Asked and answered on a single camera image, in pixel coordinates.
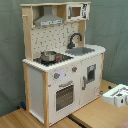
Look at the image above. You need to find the white fridge door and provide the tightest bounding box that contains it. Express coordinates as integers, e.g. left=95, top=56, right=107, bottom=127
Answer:
left=80, top=55, right=102, bottom=106

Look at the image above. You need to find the oven door with window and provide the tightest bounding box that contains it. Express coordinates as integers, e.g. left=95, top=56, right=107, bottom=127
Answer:
left=55, top=80, right=74, bottom=112

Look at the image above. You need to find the black stovetop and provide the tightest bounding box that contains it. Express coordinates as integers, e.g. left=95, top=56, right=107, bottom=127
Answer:
left=34, top=53, right=71, bottom=66

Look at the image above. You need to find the grey range hood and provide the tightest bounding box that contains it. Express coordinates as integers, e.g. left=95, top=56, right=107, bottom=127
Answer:
left=34, top=6, right=64, bottom=27

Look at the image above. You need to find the red right stove knob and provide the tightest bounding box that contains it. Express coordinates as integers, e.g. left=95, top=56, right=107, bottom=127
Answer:
left=71, top=66, right=79, bottom=73

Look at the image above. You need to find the small metal pot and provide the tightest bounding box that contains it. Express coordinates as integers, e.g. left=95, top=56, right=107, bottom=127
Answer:
left=40, top=51, right=56, bottom=62

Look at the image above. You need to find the white toy microwave door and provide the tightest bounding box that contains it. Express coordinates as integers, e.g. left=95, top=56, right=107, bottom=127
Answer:
left=67, top=4, right=90, bottom=20

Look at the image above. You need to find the wooden toy kitchen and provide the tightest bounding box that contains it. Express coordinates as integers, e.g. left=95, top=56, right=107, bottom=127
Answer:
left=22, top=2, right=105, bottom=127

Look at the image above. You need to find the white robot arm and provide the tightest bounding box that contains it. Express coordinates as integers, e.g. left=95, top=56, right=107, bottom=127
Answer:
left=102, top=84, right=128, bottom=107

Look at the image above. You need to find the black toy faucet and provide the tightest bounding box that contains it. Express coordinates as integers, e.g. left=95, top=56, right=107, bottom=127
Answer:
left=67, top=33, right=82, bottom=49

